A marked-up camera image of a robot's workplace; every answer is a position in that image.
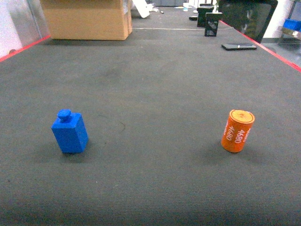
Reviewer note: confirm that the blue block part with knob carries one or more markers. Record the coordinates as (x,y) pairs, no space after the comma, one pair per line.
(70,132)

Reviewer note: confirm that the large cardboard box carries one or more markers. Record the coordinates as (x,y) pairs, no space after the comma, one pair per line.
(88,19)

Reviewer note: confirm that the far black box stand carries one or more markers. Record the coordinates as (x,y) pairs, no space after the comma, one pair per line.
(202,10)

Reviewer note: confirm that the black box stand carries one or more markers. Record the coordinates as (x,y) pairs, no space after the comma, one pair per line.
(212,21)
(202,10)

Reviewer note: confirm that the near black box stand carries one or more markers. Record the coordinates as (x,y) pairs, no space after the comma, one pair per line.
(212,21)

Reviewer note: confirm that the orange cylindrical cap 4680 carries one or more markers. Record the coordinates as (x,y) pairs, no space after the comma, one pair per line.
(236,131)

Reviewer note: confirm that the black smartphone on belt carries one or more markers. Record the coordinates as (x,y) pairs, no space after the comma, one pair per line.
(238,46)

